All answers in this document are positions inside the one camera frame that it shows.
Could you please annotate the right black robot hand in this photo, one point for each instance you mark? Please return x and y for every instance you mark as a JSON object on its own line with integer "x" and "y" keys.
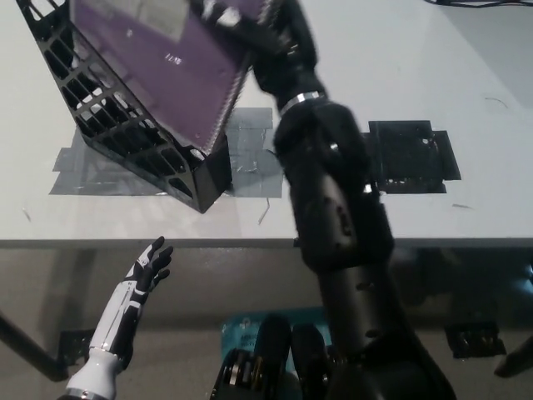
{"x": 287, "y": 54}

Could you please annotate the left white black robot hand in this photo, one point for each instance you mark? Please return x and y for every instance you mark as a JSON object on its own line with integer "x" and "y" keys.
{"x": 125, "y": 308}

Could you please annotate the purple spiral notebook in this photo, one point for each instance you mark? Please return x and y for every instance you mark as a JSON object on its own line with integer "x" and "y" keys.
{"x": 175, "y": 87}

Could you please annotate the black lattice file shelf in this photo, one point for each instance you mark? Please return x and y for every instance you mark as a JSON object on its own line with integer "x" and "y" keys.
{"x": 208, "y": 183}

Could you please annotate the black table leg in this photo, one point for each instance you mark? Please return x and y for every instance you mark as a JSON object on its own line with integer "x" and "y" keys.
{"x": 29, "y": 354}

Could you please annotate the grey tape patch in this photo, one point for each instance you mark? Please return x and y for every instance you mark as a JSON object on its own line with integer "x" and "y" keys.
{"x": 254, "y": 166}

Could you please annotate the teal circuit board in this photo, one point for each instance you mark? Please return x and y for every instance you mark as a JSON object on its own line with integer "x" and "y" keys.
{"x": 241, "y": 333}

